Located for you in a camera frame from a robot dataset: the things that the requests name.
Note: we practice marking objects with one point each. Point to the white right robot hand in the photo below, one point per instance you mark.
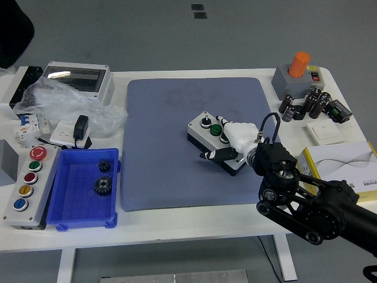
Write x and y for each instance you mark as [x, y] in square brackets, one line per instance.
[240, 134]

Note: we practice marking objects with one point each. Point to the grey four-control button box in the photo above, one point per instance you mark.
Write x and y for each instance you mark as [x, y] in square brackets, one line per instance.
[196, 126]

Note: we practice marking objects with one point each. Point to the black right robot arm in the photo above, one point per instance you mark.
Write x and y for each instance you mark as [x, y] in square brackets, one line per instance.
[324, 212]

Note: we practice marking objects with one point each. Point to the grey five-button control box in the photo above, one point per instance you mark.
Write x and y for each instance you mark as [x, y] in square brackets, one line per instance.
[41, 188]

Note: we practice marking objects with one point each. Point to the black cylindrical capacitor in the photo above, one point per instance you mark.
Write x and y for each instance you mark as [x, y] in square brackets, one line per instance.
[308, 103]
[285, 103]
[289, 114]
[317, 109]
[325, 97]
[315, 92]

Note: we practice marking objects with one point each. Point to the grey block base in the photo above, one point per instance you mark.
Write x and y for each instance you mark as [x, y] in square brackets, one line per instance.
[284, 84]

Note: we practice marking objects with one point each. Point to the grey-blue table mat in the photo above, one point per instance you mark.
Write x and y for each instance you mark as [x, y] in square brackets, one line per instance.
[165, 165]

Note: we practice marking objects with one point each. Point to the orange cylinder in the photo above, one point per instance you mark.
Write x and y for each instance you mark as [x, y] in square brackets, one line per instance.
[299, 65]

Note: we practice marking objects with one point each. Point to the black module with green terminal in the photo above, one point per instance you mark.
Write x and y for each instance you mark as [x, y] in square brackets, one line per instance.
[338, 111]

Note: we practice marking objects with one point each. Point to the white and yellow carton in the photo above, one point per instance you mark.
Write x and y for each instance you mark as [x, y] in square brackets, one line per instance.
[341, 165]

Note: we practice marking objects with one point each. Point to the black floor plate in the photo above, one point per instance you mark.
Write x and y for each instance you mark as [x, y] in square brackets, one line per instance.
[197, 7]
[200, 15]

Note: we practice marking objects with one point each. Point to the white table leg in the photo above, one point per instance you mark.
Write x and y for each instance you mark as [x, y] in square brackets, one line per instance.
[287, 259]
[66, 265]

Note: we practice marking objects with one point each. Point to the small black gear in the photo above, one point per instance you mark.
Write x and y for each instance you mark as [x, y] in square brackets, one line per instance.
[104, 166]

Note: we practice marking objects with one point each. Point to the large black gear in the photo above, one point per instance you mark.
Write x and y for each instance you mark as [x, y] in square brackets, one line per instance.
[103, 185]

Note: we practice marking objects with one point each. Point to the black power adapter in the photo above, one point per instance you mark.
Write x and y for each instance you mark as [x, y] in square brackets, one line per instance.
[81, 126]

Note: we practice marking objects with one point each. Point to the blue plastic bin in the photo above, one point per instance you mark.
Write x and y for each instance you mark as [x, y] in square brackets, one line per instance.
[79, 203]

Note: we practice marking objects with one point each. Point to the clear plastic bag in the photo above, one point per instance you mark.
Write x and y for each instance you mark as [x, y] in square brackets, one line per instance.
[64, 103]

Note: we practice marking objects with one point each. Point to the white circuit breaker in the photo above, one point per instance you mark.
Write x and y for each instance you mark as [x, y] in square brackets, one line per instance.
[28, 126]

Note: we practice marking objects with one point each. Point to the grey metal box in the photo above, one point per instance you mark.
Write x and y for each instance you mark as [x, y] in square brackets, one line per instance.
[7, 165]

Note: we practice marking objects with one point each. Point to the white box with black face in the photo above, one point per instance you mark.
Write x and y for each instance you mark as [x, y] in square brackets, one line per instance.
[9, 91]

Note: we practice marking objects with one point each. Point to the white wall switch plate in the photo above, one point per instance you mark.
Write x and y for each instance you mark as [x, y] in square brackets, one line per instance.
[324, 131]

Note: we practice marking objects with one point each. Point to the white switch box red button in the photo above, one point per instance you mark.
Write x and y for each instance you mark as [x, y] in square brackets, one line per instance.
[315, 76]

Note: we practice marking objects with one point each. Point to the grey metal base plate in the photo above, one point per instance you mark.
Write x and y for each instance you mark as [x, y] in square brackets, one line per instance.
[176, 277]

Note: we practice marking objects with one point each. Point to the grey enclosure with clear lid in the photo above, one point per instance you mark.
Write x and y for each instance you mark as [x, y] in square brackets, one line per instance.
[76, 77]

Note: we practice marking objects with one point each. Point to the white wall socket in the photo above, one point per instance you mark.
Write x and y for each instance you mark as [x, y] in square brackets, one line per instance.
[62, 134]

